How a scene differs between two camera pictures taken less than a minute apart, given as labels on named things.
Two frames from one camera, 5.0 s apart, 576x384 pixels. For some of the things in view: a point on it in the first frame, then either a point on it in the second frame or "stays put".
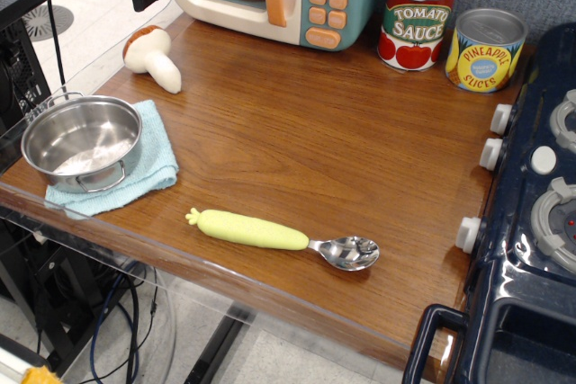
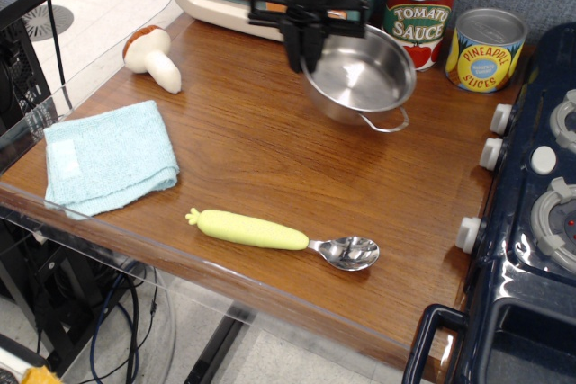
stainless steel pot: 85,143 -> 366,75
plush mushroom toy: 146,50 stays put
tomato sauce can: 418,4 stays put
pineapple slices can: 485,49 stays put
